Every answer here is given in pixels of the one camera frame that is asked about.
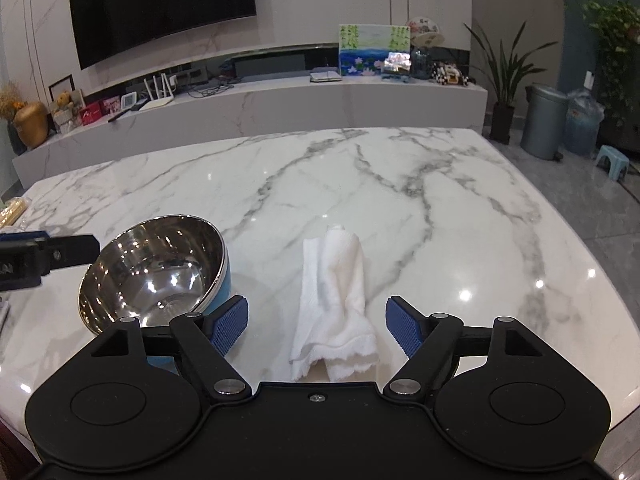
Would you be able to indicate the blue steel bowl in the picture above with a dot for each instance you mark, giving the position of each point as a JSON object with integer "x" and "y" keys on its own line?
{"x": 155, "y": 271}

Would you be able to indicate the golden vase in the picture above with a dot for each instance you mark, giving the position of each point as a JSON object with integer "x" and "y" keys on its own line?
{"x": 31, "y": 124}

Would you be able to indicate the white wifi router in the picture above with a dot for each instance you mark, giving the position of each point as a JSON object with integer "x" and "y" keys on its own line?
{"x": 159, "y": 92}

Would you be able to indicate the red box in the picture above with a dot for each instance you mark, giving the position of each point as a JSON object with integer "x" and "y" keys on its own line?
{"x": 91, "y": 113}

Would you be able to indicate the wrapped chopsticks pack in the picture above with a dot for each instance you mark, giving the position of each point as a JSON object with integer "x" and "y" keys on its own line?
{"x": 12, "y": 211}

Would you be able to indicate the blue water jug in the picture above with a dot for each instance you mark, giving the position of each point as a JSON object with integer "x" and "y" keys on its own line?
{"x": 583, "y": 118}

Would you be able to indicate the potted green plant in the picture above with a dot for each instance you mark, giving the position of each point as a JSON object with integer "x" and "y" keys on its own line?
{"x": 505, "y": 69}

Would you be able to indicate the black wall television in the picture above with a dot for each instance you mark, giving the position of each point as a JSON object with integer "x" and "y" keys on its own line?
{"x": 104, "y": 28}

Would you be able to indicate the tall leafy corner plant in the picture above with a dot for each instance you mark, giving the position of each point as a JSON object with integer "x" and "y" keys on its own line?
{"x": 615, "y": 24}

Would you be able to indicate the black picture frame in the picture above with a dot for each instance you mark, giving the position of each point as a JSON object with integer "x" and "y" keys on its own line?
{"x": 62, "y": 93}

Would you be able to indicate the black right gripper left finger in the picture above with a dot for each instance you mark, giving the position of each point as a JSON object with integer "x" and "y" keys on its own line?
{"x": 203, "y": 342}

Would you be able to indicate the white paper towel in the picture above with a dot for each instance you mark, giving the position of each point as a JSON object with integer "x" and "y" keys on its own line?
{"x": 332, "y": 325}

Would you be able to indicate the white desk clock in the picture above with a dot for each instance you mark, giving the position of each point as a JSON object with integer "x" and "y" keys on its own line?
{"x": 128, "y": 100}

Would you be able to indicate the grey trash bin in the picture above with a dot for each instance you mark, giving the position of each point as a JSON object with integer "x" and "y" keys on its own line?
{"x": 544, "y": 122}

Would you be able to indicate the small blue plastic stool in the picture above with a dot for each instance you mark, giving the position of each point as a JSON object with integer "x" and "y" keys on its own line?
{"x": 613, "y": 161}

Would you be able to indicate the decorative round fan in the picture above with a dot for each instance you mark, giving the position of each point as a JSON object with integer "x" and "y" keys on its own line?
{"x": 424, "y": 33}

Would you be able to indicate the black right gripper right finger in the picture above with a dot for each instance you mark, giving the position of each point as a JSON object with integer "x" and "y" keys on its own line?
{"x": 429, "y": 342}

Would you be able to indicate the lotus pond painting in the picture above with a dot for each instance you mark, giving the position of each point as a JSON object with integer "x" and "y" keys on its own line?
{"x": 363, "y": 48}

